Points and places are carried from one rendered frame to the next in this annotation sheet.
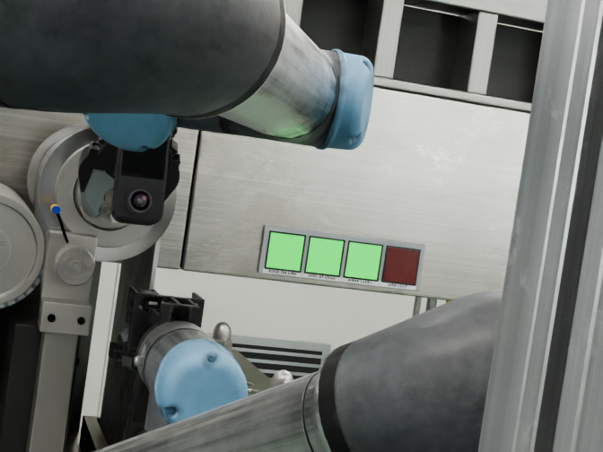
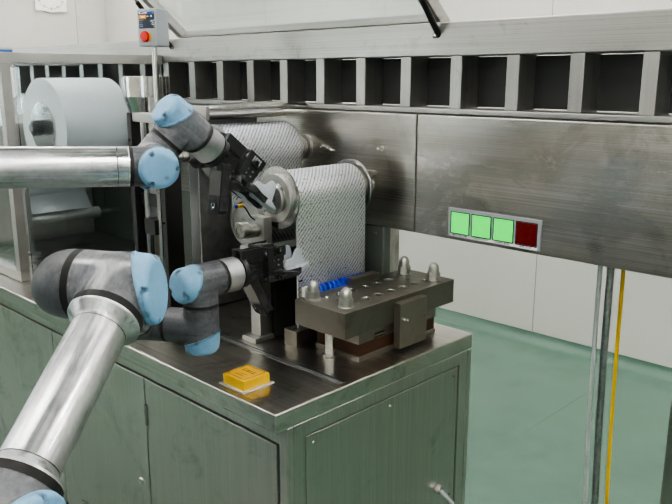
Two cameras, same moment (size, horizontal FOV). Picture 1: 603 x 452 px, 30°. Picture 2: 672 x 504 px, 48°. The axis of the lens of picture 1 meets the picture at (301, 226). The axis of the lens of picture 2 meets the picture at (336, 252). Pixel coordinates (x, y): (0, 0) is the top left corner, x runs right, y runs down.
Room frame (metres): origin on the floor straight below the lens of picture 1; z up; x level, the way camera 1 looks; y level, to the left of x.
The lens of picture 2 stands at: (0.50, -1.39, 1.53)
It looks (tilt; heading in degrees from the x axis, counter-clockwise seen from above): 13 degrees down; 61
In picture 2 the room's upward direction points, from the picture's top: straight up
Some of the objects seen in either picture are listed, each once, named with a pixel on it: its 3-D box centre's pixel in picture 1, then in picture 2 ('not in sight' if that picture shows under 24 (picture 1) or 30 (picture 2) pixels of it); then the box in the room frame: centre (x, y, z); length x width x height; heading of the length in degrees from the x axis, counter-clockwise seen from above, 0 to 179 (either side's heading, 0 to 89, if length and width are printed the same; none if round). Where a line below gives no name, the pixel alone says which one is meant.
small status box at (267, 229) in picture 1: (343, 258); (492, 228); (1.64, -0.07, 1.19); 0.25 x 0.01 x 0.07; 107
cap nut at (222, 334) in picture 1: (221, 337); (433, 270); (1.59, 0.09, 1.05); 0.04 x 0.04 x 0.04
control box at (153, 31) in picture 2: not in sight; (151, 28); (1.08, 0.74, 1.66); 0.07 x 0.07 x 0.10; 33
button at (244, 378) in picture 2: not in sight; (246, 377); (1.04, -0.01, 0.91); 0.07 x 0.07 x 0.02; 17
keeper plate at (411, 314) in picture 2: not in sight; (411, 321); (1.46, 0.00, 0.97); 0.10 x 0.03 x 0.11; 17
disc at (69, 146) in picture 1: (109, 194); (278, 197); (1.22, 0.21, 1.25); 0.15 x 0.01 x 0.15; 107
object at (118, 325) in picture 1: (132, 305); (332, 249); (1.35, 0.19, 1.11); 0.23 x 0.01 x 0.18; 17
